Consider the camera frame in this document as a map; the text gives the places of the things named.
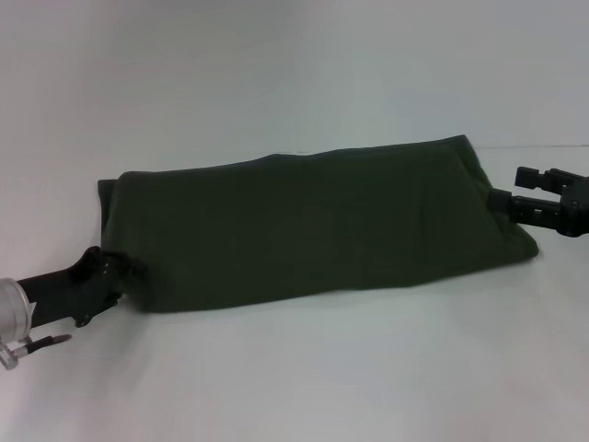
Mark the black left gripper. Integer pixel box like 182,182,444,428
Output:
17,245,149,329

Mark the dark green shirt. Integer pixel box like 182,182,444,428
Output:
95,134,540,315

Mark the left arm connector cable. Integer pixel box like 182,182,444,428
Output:
0,333,74,373

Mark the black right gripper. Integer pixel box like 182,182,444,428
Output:
486,166,589,239

